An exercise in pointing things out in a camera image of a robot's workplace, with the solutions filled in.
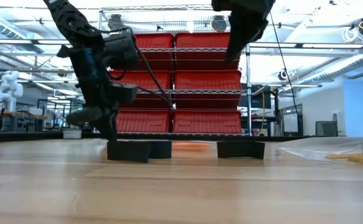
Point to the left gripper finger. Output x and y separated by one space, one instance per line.
115 130
107 130

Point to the small black block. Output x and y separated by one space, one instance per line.
240 150

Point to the small black monitor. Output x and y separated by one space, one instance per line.
327 129

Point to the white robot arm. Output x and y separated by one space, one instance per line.
10 87

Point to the white plastic tub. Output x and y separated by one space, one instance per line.
72 134

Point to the black aluminium table frame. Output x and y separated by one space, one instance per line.
28 137

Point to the wooden workbench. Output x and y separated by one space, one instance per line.
13 113

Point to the clear plastic zip bag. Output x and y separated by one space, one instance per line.
324 146

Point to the black monitor on stand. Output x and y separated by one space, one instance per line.
259 99

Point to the orange rubber band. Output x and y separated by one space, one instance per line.
190 145

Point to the red plastic storage bin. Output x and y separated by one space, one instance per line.
206 81
206 121
150 79
200 40
144 121
156 42

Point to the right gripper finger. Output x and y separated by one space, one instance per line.
251 31
234 31

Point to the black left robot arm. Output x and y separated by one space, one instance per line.
72 21

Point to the black framed glass panel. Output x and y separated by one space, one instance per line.
291 121

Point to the wide black rubber band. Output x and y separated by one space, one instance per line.
161 149
128 152

